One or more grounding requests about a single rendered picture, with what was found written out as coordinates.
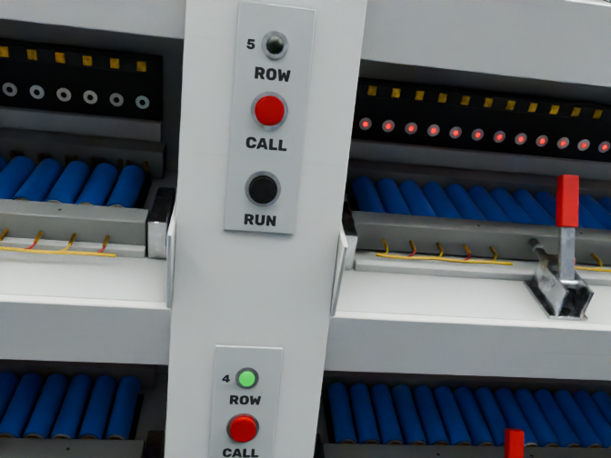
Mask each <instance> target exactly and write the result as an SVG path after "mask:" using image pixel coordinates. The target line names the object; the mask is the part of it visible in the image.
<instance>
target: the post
mask: <svg viewBox="0 0 611 458"><path fill-rule="evenodd" d="M239 1H240V0H186V8H185V45H184V64H183V83H182V103H181V122H180V141H179V160H178V178H177V198H176V217H175V254H174V273H173V292H172V312H171V331H170V350H169V369H168V388H167V407H166V427H165V458H208V452H209V438H210V424H211V412H212V398H213V384H214V371H215V346H216V345H233V346H255V347H278V348H283V352H282V363H281V372H280V381H279V390H278V399H277V408H276V418H275V436H274V445H273V454H272V458H314V449H315V442H316V427H317V419H318V412H319V404H320V396H321V389H322V381H323V373H324V365H325V358H326V343H327V335H328V327H329V319H330V312H331V303H332V296H333V288H334V280H335V272H336V258H337V250H338V242H339V235H340V226H341V219H342V212H343V203H344V196H345V188H346V173H347V166H348V157H349V150H350V142H351V134H352V126H353V119H354V111H355V103H356V89H357V80H358V73H359V65H360V57H361V49H362V42H363V34H364V26H365V19H366V4H367V0H241V1H248V2H256V3H263V4H270V5H284V6H292V7H299V8H307V9H315V10H316V20H315V30H314V39H313V48H312V57H311V67H310V76H309V86H308V95H307V104H306V113H305V131H304V141H303V150H302V159H301V168H300V177H299V187H298V197H297V206H296V215H295V232H294V234H278V233H264V232H251V231H237V230H225V229H224V225H225V199H226V186H227V172H228V159H229V145H230V133H231V119H232V105H233V92H234V79H235V53H236V39H237V27H238V13H239Z"/></svg>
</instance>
